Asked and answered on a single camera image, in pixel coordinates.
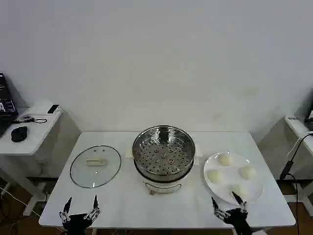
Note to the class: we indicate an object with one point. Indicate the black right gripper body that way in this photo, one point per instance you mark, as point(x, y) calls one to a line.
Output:
point(237, 220)

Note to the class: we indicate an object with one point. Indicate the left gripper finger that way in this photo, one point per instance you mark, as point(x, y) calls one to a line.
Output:
point(95, 205)
point(66, 210)

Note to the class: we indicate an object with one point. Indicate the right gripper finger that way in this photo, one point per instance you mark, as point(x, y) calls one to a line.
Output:
point(216, 208)
point(240, 202)

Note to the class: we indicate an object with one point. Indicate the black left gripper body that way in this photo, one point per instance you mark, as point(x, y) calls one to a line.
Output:
point(77, 221)

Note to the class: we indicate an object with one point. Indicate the white steamed bun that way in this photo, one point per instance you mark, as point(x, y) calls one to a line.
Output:
point(240, 191)
point(215, 176)
point(226, 159)
point(247, 172)

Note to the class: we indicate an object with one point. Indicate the white oval plate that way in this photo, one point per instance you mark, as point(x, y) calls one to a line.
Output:
point(231, 175)

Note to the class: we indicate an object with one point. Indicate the white electric cooker base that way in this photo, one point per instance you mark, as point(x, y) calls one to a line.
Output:
point(161, 188)

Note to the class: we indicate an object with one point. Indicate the perforated steel steamer basket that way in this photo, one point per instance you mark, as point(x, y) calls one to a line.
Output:
point(151, 156)

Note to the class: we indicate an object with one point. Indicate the white side table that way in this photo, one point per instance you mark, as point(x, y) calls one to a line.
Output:
point(36, 137)

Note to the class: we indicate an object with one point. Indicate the black computer mouse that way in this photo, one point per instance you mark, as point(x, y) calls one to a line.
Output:
point(19, 134)

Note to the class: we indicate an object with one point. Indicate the white desk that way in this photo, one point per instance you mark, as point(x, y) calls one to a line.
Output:
point(297, 125)

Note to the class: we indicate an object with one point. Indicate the small black white box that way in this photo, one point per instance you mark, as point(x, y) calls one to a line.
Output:
point(53, 109)

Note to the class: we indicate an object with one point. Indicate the black laptop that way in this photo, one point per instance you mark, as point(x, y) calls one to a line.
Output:
point(6, 98)

